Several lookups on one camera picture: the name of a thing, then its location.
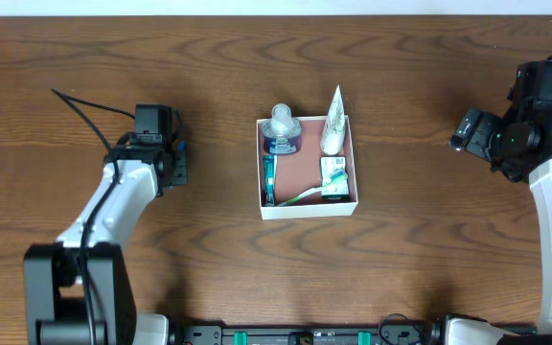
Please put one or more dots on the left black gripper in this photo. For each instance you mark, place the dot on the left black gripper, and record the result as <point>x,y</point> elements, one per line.
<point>179,169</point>

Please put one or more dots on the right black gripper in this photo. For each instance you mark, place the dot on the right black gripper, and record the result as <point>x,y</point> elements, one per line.
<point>475,135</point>

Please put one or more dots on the blue disposable razor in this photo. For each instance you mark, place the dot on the blue disposable razor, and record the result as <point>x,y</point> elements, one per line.
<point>182,146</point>

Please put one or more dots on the green toothpaste tube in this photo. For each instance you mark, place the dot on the green toothpaste tube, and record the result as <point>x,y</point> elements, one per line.
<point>270,169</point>

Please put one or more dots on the blue bottle with clear cap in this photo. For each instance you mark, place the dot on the blue bottle with clear cap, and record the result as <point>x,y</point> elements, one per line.
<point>282,133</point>

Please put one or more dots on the white floral lotion tube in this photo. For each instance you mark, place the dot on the white floral lotion tube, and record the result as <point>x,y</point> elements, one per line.
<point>334,128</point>

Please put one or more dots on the green and white toothbrush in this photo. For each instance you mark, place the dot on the green and white toothbrush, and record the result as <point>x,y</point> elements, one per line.
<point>314,190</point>

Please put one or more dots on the green and white soap packet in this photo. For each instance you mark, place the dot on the green and white soap packet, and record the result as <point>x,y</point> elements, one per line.
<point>328,166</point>

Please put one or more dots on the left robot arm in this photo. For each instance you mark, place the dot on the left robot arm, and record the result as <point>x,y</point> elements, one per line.
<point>77,289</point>

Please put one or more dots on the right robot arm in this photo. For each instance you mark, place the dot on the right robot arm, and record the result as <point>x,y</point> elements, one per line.
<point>520,148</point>

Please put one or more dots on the white box with pink interior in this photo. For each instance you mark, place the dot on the white box with pink interior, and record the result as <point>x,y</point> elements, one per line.
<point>300,171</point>

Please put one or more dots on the black mounting rail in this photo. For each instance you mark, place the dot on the black mounting rail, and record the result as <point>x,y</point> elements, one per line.
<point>393,329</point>

